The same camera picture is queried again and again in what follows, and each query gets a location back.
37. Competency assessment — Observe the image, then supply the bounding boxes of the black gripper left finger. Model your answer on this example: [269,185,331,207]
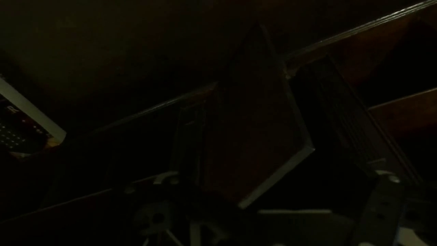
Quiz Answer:
[128,176,215,246]

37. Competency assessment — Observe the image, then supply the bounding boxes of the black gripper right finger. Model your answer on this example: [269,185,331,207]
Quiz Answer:
[352,170,407,246]

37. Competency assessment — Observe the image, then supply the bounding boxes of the white flat box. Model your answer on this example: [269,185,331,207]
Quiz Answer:
[0,77,66,159]

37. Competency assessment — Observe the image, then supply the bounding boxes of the dark wooden secretary desk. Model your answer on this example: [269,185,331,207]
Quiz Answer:
[0,0,437,246]

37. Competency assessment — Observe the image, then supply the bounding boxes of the small dark wooden door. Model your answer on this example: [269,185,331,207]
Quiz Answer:
[202,25,316,211]

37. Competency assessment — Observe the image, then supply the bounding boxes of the black calculator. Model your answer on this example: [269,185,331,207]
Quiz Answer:
[0,98,46,156]

